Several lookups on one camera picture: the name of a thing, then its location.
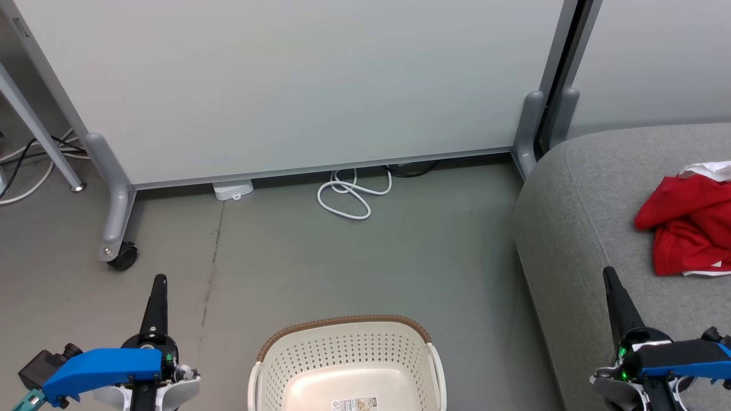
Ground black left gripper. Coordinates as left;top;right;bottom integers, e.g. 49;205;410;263
122;274;200;383

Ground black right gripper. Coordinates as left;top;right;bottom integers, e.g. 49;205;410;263
603;267;722;381

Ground red shirt with white cuffs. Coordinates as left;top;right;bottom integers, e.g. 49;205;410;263
634;162;731;232

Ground cream perforated laundry basket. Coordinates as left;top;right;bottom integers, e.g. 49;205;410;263
247;314;447;411

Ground white basket label sticker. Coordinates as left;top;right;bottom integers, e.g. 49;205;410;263
331;397;379;411

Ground black caster wheel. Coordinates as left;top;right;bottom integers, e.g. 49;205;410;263
107;241;139;271

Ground grey fabric sofa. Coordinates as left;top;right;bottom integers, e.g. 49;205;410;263
512;123;731;411

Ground grey partition foot with caster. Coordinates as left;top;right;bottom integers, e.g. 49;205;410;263
85;133;136;263

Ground white power adapter box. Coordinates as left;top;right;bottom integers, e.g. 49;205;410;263
212;179;254;202

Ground grey metal table leg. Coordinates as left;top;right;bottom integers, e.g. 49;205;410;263
0;60;87;192

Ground narrow white partition panel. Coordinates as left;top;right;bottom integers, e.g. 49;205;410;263
565;0;731;138

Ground wide white partition panel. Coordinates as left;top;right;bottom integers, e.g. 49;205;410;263
13;0;566;190

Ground teal left cable connector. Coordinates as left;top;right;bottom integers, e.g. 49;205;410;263
10;388;46;411

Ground white floor cable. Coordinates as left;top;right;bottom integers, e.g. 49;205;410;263
0;130;78;206

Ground black floor cables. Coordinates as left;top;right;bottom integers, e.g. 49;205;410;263
0;135;86;200

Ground coiled white cable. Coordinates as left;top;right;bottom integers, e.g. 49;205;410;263
317;167;393;221

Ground black cable under partition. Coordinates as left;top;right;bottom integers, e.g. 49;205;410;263
387;161;440;178

